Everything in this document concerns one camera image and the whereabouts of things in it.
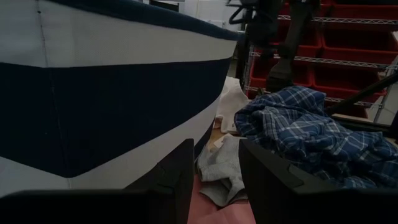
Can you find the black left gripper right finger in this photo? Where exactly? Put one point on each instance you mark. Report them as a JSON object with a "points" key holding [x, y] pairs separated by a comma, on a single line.
{"points": [[273, 193]]}

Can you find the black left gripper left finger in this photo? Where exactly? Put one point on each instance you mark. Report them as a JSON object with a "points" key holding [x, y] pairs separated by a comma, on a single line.
{"points": [[168, 186]]}

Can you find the pink garment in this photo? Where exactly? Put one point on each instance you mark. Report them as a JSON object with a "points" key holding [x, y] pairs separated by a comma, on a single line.
{"points": [[211, 214]]}

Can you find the grey garment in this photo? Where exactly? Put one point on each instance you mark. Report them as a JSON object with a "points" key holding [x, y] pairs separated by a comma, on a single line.
{"points": [[224, 165]]}

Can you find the blue plaid shirt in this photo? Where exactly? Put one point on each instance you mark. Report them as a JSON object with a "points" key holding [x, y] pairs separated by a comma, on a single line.
{"points": [[295, 130]]}

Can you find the white paper tag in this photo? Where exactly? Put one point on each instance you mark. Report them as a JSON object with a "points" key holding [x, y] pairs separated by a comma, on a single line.
{"points": [[219, 142]]}

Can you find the white garment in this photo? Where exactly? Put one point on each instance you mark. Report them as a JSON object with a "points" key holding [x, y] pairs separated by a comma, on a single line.
{"points": [[231, 102]]}

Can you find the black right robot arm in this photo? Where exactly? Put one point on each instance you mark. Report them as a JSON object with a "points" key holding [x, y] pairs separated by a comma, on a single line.
{"points": [[289, 40]]}

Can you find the navy white striped fabric basket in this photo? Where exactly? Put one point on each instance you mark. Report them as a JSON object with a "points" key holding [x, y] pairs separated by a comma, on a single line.
{"points": [[93, 109]]}

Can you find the red storage bin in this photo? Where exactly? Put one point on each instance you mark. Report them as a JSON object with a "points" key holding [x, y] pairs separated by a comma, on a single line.
{"points": [[301, 76], [311, 46], [311, 7], [357, 46], [345, 82], [363, 11]]}

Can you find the black aluminium table frame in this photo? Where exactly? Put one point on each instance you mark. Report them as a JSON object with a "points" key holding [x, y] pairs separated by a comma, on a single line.
{"points": [[360, 93]]}

